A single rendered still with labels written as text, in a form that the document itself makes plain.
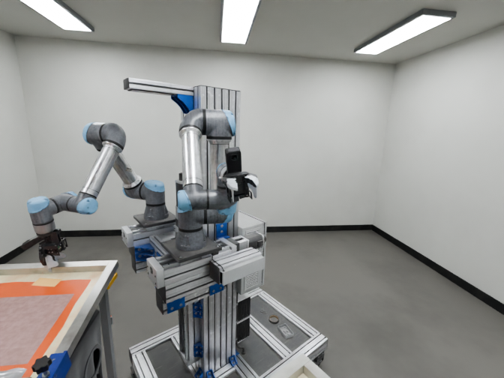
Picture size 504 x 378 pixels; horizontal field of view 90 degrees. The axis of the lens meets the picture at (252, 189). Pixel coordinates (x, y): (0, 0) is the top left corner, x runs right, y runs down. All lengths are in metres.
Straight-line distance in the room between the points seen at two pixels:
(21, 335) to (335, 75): 4.67
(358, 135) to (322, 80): 1.15
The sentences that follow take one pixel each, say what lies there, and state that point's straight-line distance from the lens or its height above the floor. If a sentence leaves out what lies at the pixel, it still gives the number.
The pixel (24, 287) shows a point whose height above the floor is 1.11.
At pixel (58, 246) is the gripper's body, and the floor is 1.27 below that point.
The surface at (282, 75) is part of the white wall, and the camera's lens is 4.53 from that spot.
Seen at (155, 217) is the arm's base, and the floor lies 1.28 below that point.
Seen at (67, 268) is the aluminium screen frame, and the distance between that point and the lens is 1.54.
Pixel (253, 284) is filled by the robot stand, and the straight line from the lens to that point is 1.83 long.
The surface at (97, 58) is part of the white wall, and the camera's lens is 4.75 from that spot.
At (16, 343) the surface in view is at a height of 1.07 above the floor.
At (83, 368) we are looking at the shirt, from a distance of 1.50.
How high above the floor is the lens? 1.81
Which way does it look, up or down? 13 degrees down
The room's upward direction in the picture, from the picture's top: 2 degrees clockwise
